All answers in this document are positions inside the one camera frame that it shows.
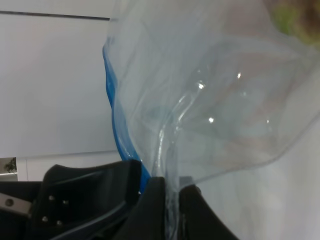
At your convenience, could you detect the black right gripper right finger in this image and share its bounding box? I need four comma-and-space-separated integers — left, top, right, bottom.
178, 185, 237, 240

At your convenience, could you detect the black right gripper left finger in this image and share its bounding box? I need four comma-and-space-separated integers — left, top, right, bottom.
29, 160, 165, 240

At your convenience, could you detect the clear zip bag blue seal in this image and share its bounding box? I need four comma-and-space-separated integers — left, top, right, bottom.
103, 0, 320, 240

